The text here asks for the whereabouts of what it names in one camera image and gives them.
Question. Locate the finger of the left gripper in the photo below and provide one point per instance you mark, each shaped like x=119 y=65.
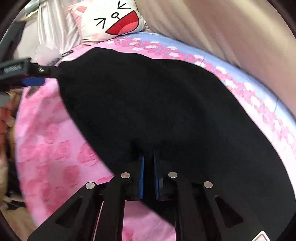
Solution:
x=37 y=70
x=33 y=81

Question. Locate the black pants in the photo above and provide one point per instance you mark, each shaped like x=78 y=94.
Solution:
x=128 y=104

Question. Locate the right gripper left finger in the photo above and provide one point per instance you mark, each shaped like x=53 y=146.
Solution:
x=94 y=212

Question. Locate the cartoon cat face pillow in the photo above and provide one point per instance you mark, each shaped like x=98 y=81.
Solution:
x=99 y=21

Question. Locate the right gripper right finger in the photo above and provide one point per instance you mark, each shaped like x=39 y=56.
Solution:
x=204 y=212

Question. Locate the beige curtain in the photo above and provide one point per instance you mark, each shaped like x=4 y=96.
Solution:
x=249 y=34

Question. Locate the pink floral bed sheet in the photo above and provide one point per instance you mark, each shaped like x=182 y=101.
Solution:
x=54 y=160

